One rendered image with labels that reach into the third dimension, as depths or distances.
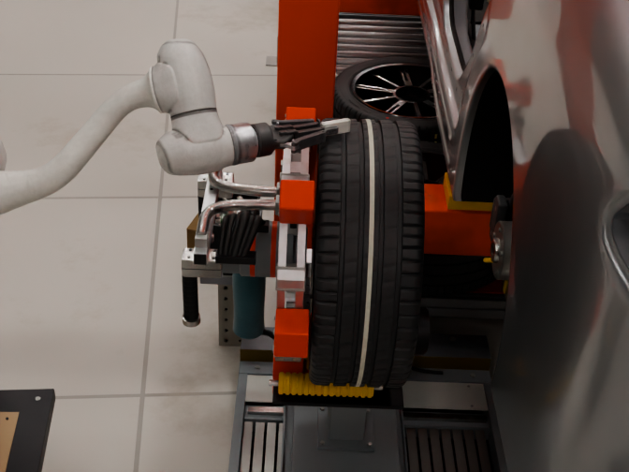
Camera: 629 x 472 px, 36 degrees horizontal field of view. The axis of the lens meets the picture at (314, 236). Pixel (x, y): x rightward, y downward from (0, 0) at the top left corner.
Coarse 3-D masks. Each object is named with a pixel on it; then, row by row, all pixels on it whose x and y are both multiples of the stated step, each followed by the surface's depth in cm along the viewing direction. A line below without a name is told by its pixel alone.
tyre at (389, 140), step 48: (336, 144) 219; (384, 144) 219; (336, 192) 211; (384, 192) 212; (336, 240) 208; (384, 240) 208; (336, 288) 209; (384, 288) 209; (336, 336) 214; (384, 336) 214; (336, 384) 231; (384, 384) 234
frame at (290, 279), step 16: (288, 160) 223; (304, 160) 223; (288, 176) 217; (304, 176) 218; (304, 224) 214; (304, 240) 214; (304, 256) 213; (288, 272) 212; (304, 272) 212; (288, 288) 213; (304, 288) 213; (288, 304) 260
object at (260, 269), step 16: (272, 224) 237; (256, 240) 234; (272, 240) 234; (288, 240) 234; (256, 256) 234; (272, 256) 234; (288, 256) 234; (224, 272) 238; (240, 272) 237; (256, 272) 236; (272, 272) 236
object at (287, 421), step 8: (288, 408) 293; (288, 416) 291; (400, 416) 293; (288, 424) 288; (400, 424) 290; (288, 432) 285; (400, 432) 287; (288, 440) 283; (400, 440) 285; (288, 448) 280; (400, 448) 282; (288, 456) 278; (400, 456) 280; (288, 464) 275
